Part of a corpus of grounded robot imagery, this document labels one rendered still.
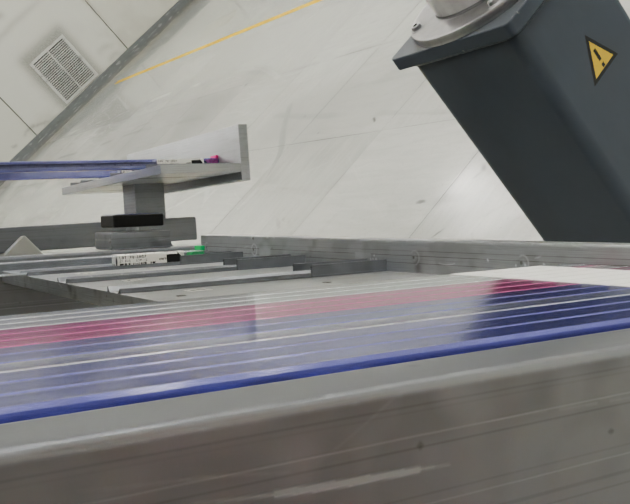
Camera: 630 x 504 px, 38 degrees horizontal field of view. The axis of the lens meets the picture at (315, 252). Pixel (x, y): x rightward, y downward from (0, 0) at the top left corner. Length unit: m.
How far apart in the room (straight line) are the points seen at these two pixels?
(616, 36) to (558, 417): 0.88
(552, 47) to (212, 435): 0.86
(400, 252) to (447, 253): 0.05
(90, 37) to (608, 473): 8.63
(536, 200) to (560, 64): 0.20
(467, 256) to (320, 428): 0.40
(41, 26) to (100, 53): 0.57
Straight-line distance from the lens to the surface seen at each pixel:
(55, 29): 8.71
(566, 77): 1.00
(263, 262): 0.70
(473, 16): 0.98
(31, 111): 8.54
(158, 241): 0.88
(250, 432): 0.16
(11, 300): 0.85
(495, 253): 0.54
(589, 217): 1.10
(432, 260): 0.59
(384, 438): 0.18
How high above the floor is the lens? 1.00
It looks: 23 degrees down
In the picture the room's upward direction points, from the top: 41 degrees counter-clockwise
